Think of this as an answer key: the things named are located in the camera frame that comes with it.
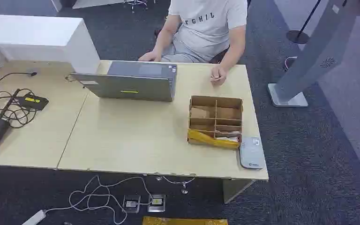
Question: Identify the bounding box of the office chair base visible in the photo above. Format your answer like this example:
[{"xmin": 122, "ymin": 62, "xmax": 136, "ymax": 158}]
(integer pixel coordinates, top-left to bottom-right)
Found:
[{"xmin": 123, "ymin": 0, "xmax": 150, "ymax": 13}]

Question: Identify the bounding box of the steel floor socket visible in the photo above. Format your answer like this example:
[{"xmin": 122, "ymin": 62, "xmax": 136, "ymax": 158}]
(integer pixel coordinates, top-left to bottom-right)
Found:
[
  {"xmin": 147, "ymin": 194, "xmax": 166, "ymax": 213},
  {"xmin": 122, "ymin": 195, "xmax": 142, "ymax": 214}
]

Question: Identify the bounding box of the person's left hand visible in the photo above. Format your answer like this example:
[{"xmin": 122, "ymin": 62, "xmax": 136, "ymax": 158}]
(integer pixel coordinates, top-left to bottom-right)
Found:
[{"xmin": 210, "ymin": 65, "xmax": 228, "ymax": 87}]

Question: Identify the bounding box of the pale card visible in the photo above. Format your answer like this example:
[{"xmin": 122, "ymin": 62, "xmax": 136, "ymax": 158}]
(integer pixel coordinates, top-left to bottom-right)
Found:
[{"xmin": 216, "ymin": 135, "xmax": 240, "ymax": 143}]

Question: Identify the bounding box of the white power strip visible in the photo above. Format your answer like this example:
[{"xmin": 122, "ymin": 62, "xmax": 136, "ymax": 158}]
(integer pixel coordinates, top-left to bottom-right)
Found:
[{"xmin": 21, "ymin": 210, "xmax": 47, "ymax": 225}]

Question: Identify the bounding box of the grey laptop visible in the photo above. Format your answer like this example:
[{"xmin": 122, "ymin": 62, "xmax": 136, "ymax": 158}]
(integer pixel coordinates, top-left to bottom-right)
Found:
[{"xmin": 69, "ymin": 60, "xmax": 178, "ymax": 103}]

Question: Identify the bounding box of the desk leg panel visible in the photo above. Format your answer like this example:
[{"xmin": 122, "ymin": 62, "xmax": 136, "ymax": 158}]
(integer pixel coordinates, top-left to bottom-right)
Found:
[{"xmin": 223, "ymin": 179, "xmax": 257, "ymax": 205}]

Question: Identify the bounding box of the grey card reader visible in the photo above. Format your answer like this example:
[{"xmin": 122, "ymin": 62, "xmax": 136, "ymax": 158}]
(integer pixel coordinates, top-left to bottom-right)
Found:
[{"xmin": 239, "ymin": 136, "xmax": 267, "ymax": 170}]

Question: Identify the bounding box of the yellow wrapped flat package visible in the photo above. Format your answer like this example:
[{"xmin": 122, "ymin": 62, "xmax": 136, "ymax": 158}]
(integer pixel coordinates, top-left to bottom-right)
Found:
[{"xmin": 142, "ymin": 216, "xmax": 229, "ymax": 225}]

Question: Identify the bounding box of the black tangled cable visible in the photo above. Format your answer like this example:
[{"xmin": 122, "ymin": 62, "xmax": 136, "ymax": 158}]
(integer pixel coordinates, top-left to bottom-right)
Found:
[{"xmin": 0, "ymin": 88, "xmax": 39, "ymax": 128}]

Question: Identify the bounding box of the person's right hand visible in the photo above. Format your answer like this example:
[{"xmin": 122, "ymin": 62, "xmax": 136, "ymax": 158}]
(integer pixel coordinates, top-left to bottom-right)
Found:
[{"xmin": 138, "ymin": 50, "xmax": 163, "ymax": 62}]

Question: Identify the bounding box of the black power adapter yellow label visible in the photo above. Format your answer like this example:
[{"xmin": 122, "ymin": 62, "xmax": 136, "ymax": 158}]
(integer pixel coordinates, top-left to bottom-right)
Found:
[{"xmin": 16, "ymin": 95, "xmax": 50, "ymax": 111}]

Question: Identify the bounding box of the grey kiosk stand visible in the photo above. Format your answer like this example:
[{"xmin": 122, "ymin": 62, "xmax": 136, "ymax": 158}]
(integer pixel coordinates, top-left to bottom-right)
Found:
[{"xmin": 267, "ymin": 0, "xmax": 360, "ymax": 108}]

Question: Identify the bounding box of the white cabinet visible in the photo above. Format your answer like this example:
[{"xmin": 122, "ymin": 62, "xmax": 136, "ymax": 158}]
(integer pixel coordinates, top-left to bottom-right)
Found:
[{"xmin": 0, "ymin": 14, "xmax": 101, "ymax": 74}]

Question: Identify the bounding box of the black gooseneck cable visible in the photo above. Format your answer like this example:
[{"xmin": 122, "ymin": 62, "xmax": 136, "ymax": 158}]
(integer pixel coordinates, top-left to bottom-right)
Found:
[{"xmin": 0, "ymin": 72, "xmax": 38, "ymax": 88}]

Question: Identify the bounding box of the wooden divided card box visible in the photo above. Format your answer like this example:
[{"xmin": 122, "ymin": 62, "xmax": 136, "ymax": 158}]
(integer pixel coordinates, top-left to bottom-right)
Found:
[{"xmin": 187, "ymin": 95, "xmax": 244, "ymax": 150}]

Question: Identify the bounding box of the person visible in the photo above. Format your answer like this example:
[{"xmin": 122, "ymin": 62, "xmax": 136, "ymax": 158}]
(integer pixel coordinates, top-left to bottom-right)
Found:
[{"xmin": 138, "ymin": 0, "xmax": 248, "ymax": 87}]

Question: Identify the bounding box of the black stanchion post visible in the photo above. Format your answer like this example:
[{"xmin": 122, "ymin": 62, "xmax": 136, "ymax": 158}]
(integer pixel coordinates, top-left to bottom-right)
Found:
[{"xmin": 286, "ymin": 0, "xmax": 322, "ymax": 45}]

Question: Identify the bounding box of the red and white cable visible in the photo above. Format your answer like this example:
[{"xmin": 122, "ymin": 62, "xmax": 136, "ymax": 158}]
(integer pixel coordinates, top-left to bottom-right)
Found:
[{"xmin": 284, "ymin": 56, "xmax": 298, "ymax": 71}]

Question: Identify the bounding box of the black bar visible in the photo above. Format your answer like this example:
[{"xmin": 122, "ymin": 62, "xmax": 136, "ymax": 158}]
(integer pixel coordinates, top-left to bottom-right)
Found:
[{"xmin": 0, "ymin": 88, "xmax": 21, "ymax": 119}]

